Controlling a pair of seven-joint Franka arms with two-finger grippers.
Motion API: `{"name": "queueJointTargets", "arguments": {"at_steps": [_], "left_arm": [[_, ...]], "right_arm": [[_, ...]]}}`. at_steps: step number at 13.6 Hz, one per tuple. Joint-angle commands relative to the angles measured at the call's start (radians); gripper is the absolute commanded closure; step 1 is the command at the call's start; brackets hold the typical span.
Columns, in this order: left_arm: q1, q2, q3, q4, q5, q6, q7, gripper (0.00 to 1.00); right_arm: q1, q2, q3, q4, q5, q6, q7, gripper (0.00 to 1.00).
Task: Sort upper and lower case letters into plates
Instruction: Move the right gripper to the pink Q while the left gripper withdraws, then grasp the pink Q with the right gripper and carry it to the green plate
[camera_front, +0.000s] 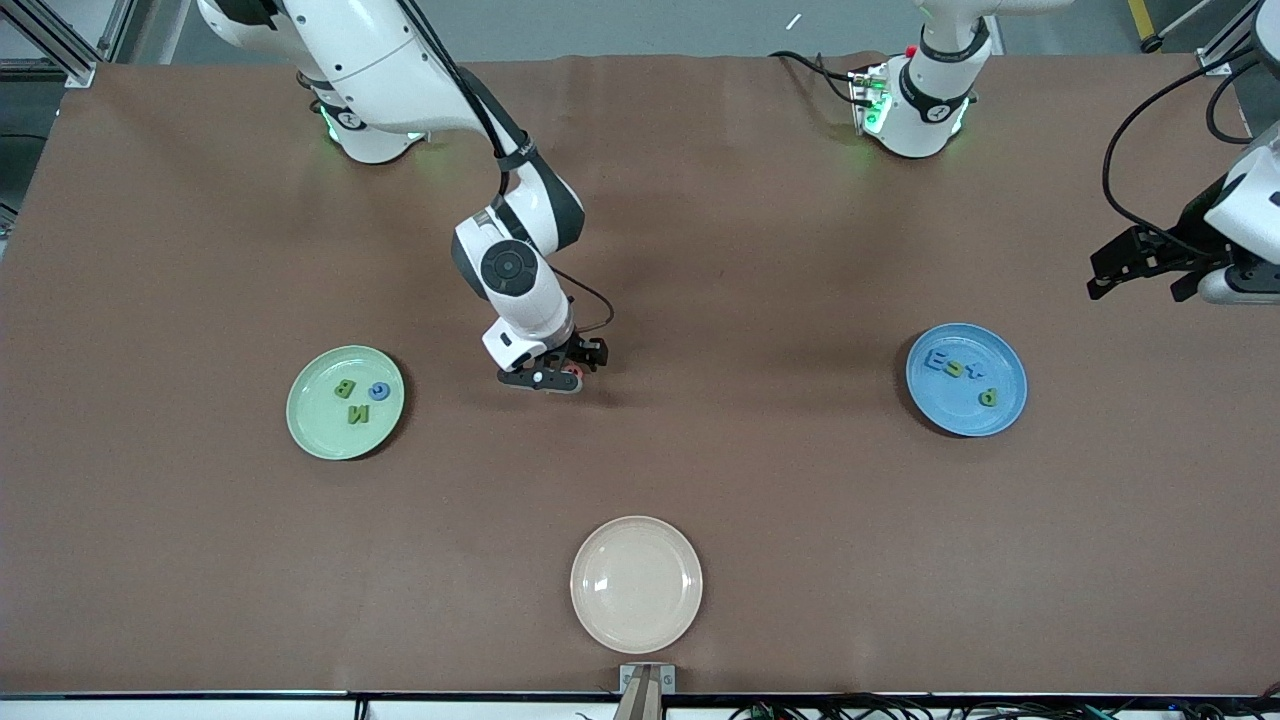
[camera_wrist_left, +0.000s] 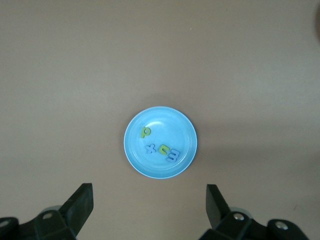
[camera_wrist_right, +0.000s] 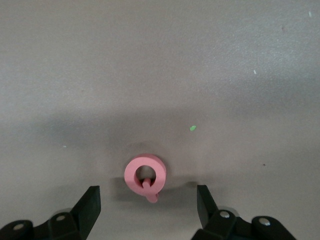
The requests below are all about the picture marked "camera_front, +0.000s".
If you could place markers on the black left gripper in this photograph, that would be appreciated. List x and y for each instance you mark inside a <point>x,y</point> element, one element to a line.
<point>1194,226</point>

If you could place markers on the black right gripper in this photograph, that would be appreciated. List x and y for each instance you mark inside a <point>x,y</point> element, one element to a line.
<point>576,351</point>

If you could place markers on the green foam letter p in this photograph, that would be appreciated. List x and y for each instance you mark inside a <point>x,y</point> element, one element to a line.
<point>988,398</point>

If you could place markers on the blue foam letter G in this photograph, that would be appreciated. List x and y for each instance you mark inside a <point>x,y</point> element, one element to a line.
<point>373,392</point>

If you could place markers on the blue foam letter m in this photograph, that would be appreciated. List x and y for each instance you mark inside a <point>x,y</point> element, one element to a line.
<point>935,363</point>

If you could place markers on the green foam letter N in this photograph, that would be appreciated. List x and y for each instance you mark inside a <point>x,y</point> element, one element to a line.
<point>358,413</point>

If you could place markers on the green foam letter B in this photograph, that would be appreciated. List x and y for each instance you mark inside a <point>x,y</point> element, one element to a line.
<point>344,389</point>

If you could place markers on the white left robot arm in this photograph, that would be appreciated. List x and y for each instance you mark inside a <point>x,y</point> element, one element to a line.
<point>930,110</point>

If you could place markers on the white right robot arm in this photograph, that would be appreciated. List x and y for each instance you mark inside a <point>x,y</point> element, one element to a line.
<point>340,50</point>

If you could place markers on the brown table cover sheet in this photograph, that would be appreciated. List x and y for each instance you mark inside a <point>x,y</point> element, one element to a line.
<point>750,250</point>

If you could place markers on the cream white plate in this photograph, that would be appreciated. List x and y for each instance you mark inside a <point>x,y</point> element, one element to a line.
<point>636,585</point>

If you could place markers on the blue plate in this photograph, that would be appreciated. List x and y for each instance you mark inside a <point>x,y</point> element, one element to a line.
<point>960,410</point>

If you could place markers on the yellow pole black foot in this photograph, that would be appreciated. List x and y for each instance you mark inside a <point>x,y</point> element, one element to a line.
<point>1140,15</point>

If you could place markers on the light green plate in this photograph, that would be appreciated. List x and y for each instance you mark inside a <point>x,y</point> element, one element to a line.
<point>320,430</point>

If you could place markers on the metal base box green light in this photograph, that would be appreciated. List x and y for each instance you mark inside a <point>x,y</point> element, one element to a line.
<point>862,100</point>

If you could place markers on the aluminium frame profile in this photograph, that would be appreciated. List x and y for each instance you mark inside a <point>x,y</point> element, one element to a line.
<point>75,70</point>
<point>1215,60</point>

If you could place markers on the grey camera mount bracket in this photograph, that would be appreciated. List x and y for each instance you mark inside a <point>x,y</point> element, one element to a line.
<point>647,685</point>

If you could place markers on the white table edge rail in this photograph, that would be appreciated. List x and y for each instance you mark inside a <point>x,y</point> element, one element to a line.
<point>200,708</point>

